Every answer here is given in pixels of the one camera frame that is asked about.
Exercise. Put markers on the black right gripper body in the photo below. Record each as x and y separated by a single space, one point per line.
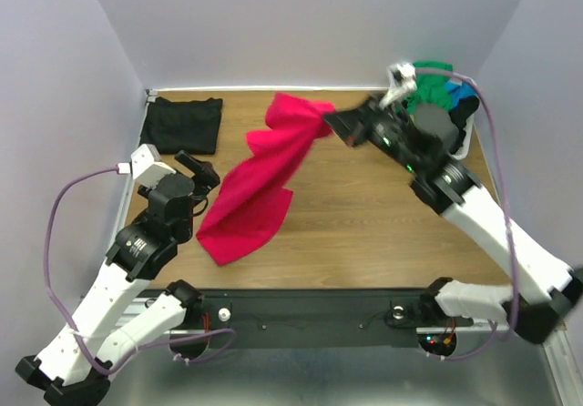
364 124

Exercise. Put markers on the green t shirt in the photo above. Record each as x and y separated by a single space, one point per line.
431 89

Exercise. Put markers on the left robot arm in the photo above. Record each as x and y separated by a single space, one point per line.
78 365

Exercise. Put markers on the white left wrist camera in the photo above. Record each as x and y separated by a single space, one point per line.
145 166

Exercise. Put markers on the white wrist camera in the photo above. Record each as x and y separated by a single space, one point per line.
402 82
145 166

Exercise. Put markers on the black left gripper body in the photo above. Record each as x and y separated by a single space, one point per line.
209 179

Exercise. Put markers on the pink t shirt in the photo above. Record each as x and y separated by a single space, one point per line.
253 200

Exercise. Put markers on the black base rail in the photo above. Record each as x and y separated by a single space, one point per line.
320 318

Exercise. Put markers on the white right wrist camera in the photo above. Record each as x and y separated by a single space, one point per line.
402 82

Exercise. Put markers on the folded black t shirt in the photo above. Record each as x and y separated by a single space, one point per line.
191 126

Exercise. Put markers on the black t shirt in basket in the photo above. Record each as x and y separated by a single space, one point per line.
460 116

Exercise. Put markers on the white plastic laundry basket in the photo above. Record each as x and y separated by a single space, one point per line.
470 81

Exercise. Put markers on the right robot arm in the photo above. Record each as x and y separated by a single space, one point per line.
544 289

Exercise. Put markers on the blue t shirt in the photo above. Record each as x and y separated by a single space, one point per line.
458 90

